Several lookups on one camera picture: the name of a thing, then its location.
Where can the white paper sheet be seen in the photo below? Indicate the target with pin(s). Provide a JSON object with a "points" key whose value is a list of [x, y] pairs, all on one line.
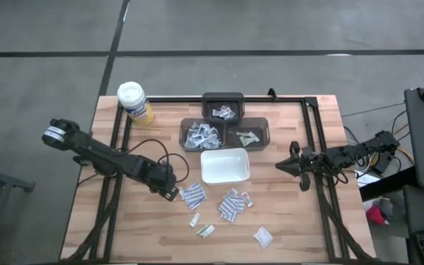
{"points": [[366, 179]]}

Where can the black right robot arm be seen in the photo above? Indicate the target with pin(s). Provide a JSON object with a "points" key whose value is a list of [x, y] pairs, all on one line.
{"points": [[359, 151]]}

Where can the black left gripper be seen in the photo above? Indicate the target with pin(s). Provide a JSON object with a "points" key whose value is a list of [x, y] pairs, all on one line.
{"points": [[164, 180]]}

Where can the grey translucent plastic bin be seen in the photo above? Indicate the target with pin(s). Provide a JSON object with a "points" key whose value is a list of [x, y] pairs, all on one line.
{"points": [[208, 99], [234, 145], [183, 129]]}

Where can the black desk crossbar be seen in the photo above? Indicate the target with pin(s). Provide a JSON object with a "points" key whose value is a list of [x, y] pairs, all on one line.
{"points": [[385, 185]]}

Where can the green print white packet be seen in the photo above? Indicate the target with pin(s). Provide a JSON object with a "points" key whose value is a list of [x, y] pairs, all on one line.
{"points": [[201, 230], [245, 141]]}

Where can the grey metal stand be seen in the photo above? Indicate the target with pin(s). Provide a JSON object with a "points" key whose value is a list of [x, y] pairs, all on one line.
{"points": [[6, 181]]}

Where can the white plastic bin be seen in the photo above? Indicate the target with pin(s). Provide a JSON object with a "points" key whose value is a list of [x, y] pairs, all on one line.
{"points": [[226, 163]]}

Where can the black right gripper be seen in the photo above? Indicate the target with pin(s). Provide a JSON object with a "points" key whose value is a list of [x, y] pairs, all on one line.
{"points": [[309, 162]]}

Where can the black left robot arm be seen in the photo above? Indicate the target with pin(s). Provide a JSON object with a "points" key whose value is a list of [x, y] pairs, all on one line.
{"points": [[98, 152]]}

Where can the blue striped white packet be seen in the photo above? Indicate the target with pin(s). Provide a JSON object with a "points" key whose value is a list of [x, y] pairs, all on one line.
{"points": [[231, 208], [194, 196]]}

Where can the yellow Lysol wipes canister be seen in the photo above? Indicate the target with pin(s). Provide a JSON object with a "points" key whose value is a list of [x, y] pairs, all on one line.
{"points": [[134, 101]]}

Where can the red and grey cloth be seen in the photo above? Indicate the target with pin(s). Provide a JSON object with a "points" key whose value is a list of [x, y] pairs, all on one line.
{"points": [[374, 215]]}

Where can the plain white packet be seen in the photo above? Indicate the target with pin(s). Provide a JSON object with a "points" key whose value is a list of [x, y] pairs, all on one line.
{"points": [[253, 136], [263, 237], [209, 231], [182, 194]]}

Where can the orange print white packet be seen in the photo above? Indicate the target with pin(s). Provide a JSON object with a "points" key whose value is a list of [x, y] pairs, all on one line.
{"points": [[247, 198]]}

